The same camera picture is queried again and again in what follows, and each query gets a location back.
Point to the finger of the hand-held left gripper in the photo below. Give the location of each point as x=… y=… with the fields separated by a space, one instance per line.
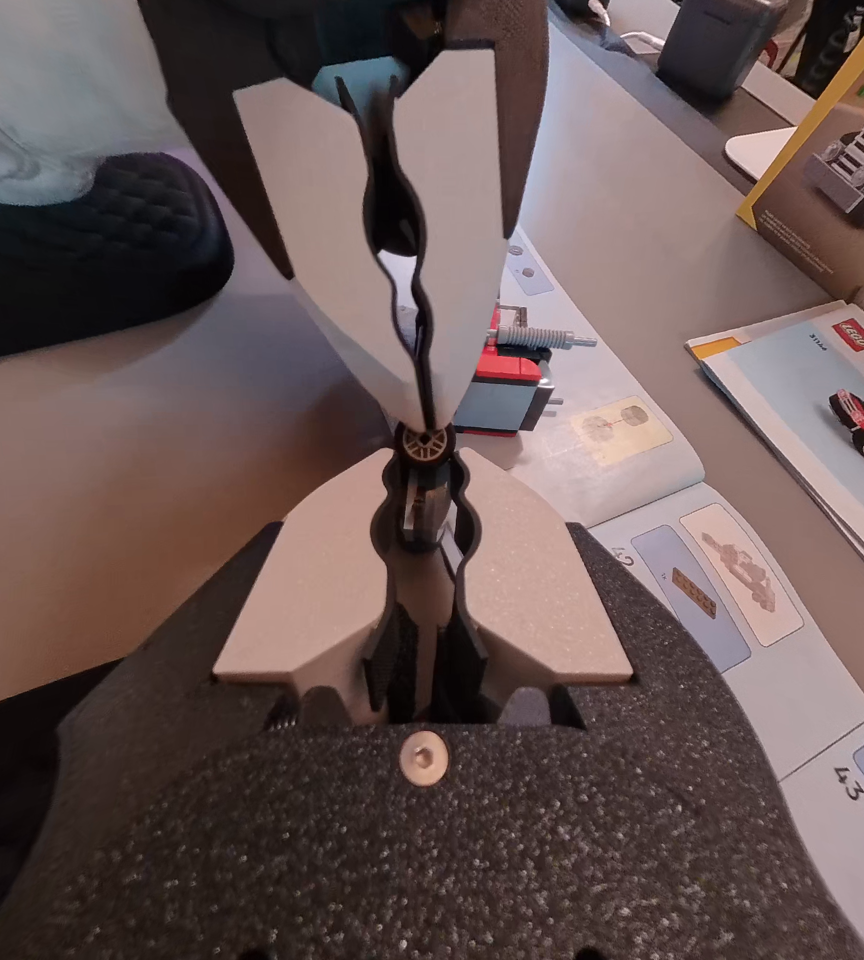
x=312 y=195
x=469 y=195

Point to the open lego instruction booklet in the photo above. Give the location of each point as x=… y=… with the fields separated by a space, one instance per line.
x=792 y=690

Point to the black box device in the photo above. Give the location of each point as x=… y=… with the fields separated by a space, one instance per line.
x=717 y=45

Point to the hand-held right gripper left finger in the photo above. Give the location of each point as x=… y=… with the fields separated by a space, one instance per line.
x=305 y=600

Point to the red black lego vehicle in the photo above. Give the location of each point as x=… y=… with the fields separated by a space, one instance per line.
x=499 y=398

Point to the small lego wheel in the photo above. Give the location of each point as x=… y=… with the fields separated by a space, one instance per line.
x=425 y=443

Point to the closed lego instruction booklet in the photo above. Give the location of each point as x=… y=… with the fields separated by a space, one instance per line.
x=807 y=390

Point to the lego set box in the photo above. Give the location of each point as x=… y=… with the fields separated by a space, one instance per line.
x=837 y=210

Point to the person's left forearm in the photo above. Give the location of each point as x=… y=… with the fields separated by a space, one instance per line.
x=42 y=105

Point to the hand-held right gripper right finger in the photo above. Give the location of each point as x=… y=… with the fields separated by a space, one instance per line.
x=552 y=600

